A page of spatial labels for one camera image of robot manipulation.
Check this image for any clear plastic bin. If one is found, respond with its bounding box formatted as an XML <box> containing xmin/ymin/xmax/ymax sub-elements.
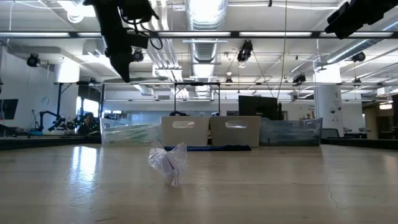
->
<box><xmin>99</xmin><ymin>117</ymin><xmax>162</xmax><ymax>147</ymax></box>

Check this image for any orange toothbrush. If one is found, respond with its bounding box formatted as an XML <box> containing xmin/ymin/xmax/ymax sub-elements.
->
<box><xmin>172</xmin><ymin>120</ymin><xmax>196</xmax><ymax>129</ymax></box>

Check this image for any black monitor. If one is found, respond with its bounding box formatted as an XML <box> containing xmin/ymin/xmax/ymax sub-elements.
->
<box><xmin>238</xmin><ymin>95</ymin><xmax>280</xmax><ymax>121</ymax></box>

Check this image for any white plastic bin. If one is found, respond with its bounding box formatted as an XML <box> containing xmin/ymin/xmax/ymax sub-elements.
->
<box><xmin>160</xmin><ymin>116</ymin><xmax>211</xmax><ymax>147</ymax></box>

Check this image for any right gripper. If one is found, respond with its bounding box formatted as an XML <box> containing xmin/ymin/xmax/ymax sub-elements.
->
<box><xmin>325</xmin><ymin>0</ymin><xmax>379</xmax><ymax>40</ymax></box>

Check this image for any black background rig frame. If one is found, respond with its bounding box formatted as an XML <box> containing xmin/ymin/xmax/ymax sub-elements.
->
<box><xmin>173</xmin><ymin>82</ymin><xmax>221</xmax><ymax>118</ymax></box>
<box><xmin>55</xmin><ymin>81</ymin><xmax>106</xmax><ymax>125</ymax></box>

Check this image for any green toothbrush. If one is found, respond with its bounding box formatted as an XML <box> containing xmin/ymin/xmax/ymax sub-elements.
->
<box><xmin>103</xmin><ymin>126</ymin><xmax>159</xmax><ymax>146</ymax></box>
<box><xmin>104</xmin><ymin>124</ymin><xmax>161</xmax><ymax>144</ymax></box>
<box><xmin>129</xmin><ymin>76</ymin><xmax>169</xmax><ymax>84</ymax></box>

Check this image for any white column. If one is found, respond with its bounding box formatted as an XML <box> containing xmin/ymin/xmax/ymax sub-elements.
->
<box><xmin>313</xmin><ymin>62</ymin><xmax>343</xmax><ymax>138</ymax></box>

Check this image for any slim silver ceiling duct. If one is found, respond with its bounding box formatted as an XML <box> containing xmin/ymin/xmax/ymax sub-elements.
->
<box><xmin>325</xmin><ymin>21</ymin><xmax>398</xmax><ymax>65</ymax></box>

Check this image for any light grey plastic bin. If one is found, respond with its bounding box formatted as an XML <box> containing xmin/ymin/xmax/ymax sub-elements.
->
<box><xmin>210</xmin><ymin>115</ymin><xmax>261</xmax><ymax>147</ymax></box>

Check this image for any dark wall screen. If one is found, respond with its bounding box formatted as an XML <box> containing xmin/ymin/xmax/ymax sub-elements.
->
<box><xmin>0</xmin><ymin>98</ymin><xmax>19</xmax><ymax>121</ymax></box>

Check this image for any black overhead camera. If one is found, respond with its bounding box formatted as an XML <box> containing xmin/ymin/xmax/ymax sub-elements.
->
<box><xmin>236</xmin><ymin>39</ymin><xmax>254</xmax><ymax>63</ymax></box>

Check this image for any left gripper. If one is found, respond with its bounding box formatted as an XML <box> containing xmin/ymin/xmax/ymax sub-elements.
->
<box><xmin>83</xmin><ymin>0</ymin><xmax>150</xmax><ymax>83</ymax></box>

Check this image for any dark grey plastic bin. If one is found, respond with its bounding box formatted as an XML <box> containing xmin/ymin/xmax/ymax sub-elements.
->
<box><xmin>259</xmin><ymin>117</ymin><xmax>323</xmax><ymax>146</ymax></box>

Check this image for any grey office chair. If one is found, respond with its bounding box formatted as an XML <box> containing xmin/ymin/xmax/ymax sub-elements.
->
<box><xmin>322</xmin><ymin>127</ymin><xmax>342</xmax><ymax>139</ymax></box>

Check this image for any dark background desk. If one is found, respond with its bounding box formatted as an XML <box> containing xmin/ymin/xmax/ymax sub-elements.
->
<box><xmin>0</xmin><ymin>134</ymin><xmax>102</xmax><ymax>151</ymax></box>

